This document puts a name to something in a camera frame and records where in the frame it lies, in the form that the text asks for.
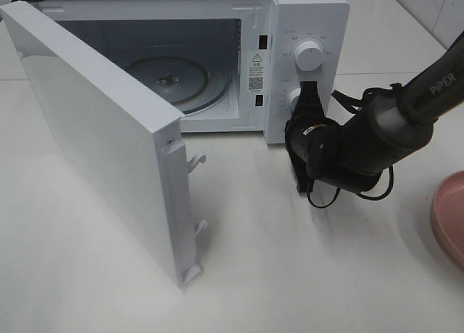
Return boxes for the white upper power knob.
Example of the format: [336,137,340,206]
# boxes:
[293,38,325,72]

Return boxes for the pink plate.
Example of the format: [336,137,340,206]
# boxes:
[431,170,463,269]

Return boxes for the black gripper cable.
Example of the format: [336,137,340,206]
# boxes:
[304,89,399,209]

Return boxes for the glass microwave turntable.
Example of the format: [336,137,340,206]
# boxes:
[126,56,231,115]

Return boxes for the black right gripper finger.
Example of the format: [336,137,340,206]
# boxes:
[310,81,323,112]
[294,81,311,112]

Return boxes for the white microwave door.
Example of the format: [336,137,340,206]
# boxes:
[1,1,207,287]

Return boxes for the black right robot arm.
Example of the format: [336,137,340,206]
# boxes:
[285,36,463,194]

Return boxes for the white microwave oven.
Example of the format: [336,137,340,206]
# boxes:
[14,0,349,144]

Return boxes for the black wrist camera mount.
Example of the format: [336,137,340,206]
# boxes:
[289,151,314,194]

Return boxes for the white lower timer knob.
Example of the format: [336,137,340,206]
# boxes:
[286,88,301,112]

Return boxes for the warning label sticker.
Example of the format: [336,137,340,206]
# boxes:
[246,50,268,93]

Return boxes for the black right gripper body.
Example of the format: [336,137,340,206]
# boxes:
[285,110,339,163]

